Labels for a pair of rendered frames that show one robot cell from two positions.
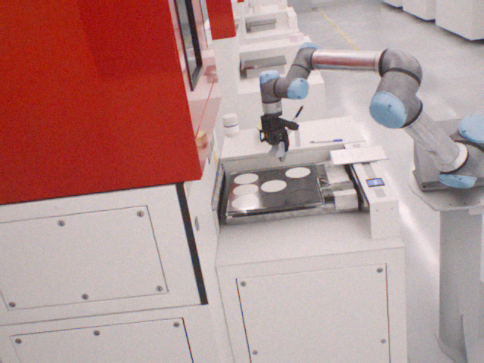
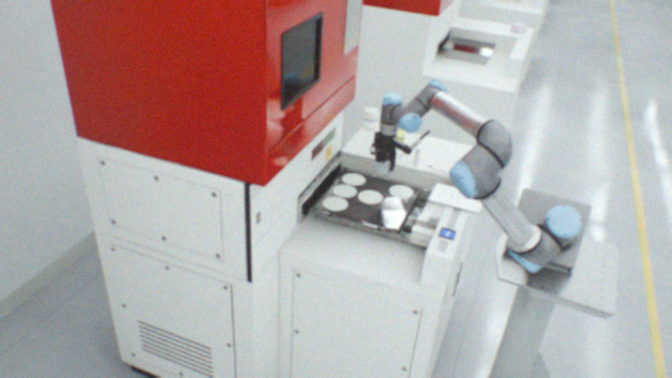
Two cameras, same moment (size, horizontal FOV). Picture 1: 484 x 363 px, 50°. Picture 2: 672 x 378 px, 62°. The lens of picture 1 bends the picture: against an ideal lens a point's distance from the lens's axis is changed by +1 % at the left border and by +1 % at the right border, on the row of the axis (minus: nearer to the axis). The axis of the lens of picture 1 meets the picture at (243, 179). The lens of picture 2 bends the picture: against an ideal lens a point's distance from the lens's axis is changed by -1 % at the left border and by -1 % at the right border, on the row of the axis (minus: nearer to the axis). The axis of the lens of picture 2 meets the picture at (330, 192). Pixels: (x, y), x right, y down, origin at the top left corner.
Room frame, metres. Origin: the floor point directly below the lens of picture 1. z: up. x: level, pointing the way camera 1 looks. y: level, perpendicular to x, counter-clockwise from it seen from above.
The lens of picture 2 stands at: (-0.09, -0.46, 2.14)
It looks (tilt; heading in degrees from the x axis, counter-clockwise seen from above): 32 degrees down; 15
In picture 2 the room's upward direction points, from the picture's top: 4 degrees clockwise
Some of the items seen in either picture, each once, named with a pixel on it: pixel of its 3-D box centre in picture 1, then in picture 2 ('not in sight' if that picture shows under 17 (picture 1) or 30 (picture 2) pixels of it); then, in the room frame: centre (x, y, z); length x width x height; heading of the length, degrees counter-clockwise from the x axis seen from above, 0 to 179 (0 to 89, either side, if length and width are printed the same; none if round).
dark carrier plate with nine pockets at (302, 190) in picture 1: (272, 187); (369, 197); (1.85, -0.11, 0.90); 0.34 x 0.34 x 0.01; 85
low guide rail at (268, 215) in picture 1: (291, 213); (372, 228); (1.72, -0.16, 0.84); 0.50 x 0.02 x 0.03; 85
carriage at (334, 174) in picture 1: (339, 184); (431, 218); (1.84, -0.38, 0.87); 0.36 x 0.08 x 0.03; 175
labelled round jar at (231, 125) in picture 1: (231, 125); (370, 119); (2.37, 0.02, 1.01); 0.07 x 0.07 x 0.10
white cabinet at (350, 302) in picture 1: (308, 274); (385, 283); (1.92, -0.22, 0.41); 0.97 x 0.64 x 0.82; 175
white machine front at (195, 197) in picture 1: (207, 187); (301, 180); (1.68, 0.13, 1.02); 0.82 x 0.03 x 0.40; 175
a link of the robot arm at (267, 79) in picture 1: (270, 86); (391, 108); (1.88, -0.15, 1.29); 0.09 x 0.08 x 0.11; 44
